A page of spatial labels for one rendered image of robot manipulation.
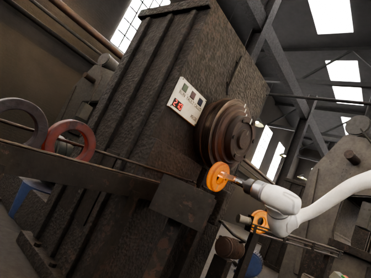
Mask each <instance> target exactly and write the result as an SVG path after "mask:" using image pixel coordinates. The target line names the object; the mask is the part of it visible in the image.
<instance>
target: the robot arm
mask: <svg viewBox="0 0 371 278"><path fill-rule="evenodd" d="M218 176H219V177H221V178H223V179H225V181H226V180H228V181H230V182H233V183H234V184H236V185H238V186H240V187H241V188H243V192H244V193H246V194H248V195H250V196H251V197H252V198H254V199H256V200H258V201H259V202H262V203H264V205H265V207H266V209H267V222H268V225H269V228H270V230H271V232H272V233H273V234H274V235H275V236H277V237H280V238H284V237H286V236H288V235H290V233H291V232H292V231H293V230H295V229H297V228H298V227H299V225H300V224H301V223H303V222H305V221H308V220H310V219H312V218H315V217H317V216H318V215H320V214H322V213H324V212H325V211H327V210H328V209H330V208H331V207H333V206H335V205H336V204H338V203H339V202H341V201H343V200H344V199H346V198H348V197H349V196H351V195H353V194H354V193H357V192H359V191H361V190H365V189H371V170H369V171H367V172H364V173H361V174H358V175H356V176H354V177H351V178H349V179H347V180H346V181H344V182H342V183H341V184H340V185H338V186H337V187H335V188H334V189H332V190H331V191H330V192H328V193H327V194H326V195H324V196H323V197H322V198H320V199H318V200H317V201H316V202H315V203H313V204H312V205H310V206H308V207H305V208H301V199H300V197H299V196H298V195H296V194H294V193H293V192H291V191H289V190H287V189H285V188H282V187H280V186H277V185H271V184H268V183H265V182H263V181H260V180H257V181H256V180H253V179H251V178H249V179H247V180H246V181H245V180H244V179H242V178H238V177H235V176H233V175H230V174H227V172H225V173H224V172H220V173H219V175H218Z"/></svg>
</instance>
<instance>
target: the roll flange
mask: <svg viewBox="0 0 371 278"><path fill-rule="evenodd" d="M223 100H231V99H230V98H222V99H220V100H218V101H217V102H214V103H210V104H209V105H207V106H206V107H205V108H204V109H203V110H202V112H201V115H200V117H199V119H198V121H197V124H196V126H195V127H194V131H193V146H194V150H195V152H196V154H197V156H198V157H199V158H200V159H201V160H202V161H203V162H204V164H205V165H206V166H207V167H208V168H211V167H210V166H209V165H208V164H207V163H206V161H205V160H204V157H203V154H202V146H201V141H202V132H203V127H204V124H205V121H206V118H207V117H208V115H209V113H210V112H211V110H212V109H213V107H214V106H215V105H216V104H218V103H219V102H221V101H223Z"/></svg>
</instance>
